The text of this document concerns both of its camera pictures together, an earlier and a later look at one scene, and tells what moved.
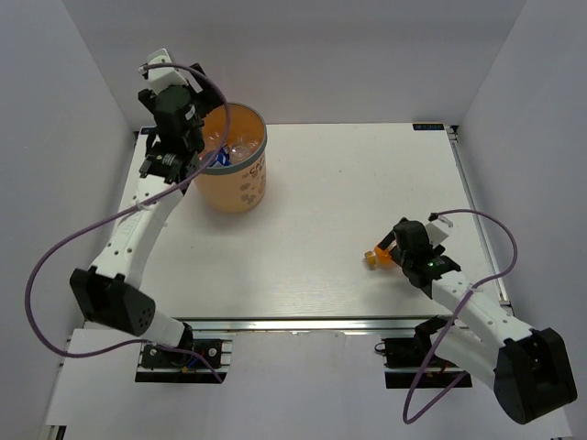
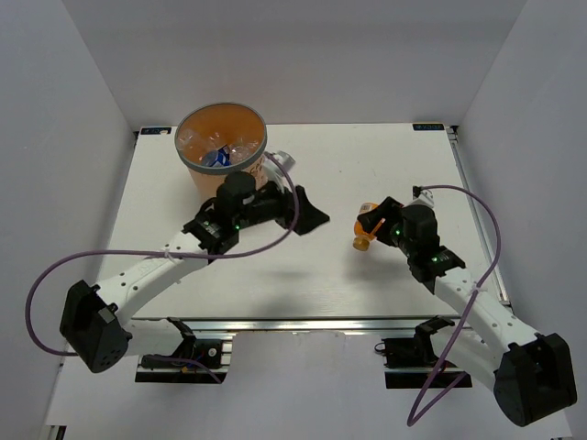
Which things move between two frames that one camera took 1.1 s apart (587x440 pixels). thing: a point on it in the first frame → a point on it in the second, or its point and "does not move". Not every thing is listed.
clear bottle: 240,149 does not move
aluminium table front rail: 307,324 does not move
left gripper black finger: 209,93 → 310,214
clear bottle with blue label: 222,158 does not move
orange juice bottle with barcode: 380,258 → 362,239
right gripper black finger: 387,240 → 389,211
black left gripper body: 197,143 → 267,206
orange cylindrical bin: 235,182 does not move
